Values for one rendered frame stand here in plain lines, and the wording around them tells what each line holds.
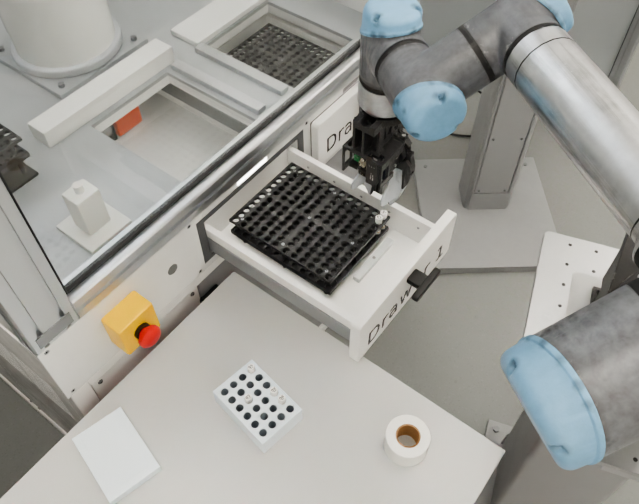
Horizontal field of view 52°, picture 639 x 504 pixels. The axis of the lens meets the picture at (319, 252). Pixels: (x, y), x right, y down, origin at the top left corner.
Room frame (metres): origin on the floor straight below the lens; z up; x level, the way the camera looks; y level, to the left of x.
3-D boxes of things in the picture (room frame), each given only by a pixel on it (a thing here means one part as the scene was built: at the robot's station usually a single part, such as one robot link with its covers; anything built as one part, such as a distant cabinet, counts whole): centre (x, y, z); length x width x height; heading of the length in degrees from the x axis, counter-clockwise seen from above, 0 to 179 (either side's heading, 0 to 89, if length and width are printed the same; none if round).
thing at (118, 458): (0.37, 0.32, 0.77); 0.13 x 0.09 x 0.02; 38
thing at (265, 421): (0.45, 0.10, 0.78); 0.12 x 0.08 x 0.04; 43
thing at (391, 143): (0.72, -0.09, 1.11); 0.09 x 0.08 x 0.12; 142
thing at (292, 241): (0.74, 0.02, 0.87); 0.22 x 0.18 x 0.06; 52
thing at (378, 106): (0.72, -0.10, 1.19); 0.08 x 0.08 x 0.05
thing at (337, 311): (0.75, 0.02, 0.86); 0.40 x 0.26 x 0.06; 52
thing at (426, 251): (0.62, -0.14, 0.87); 0.29 x 0.02 x 0.11; 142
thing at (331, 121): (1.07, -0.08, 0.87); 0.29 x 0.02 x 0.11; 142
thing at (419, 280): (0.60, -0.16, 0.91); 0.07 x 0.04 x 0.01; 142
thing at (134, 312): (0.55, 0.30, 0.88); 0.07 x 0.05 x 0.07; 142
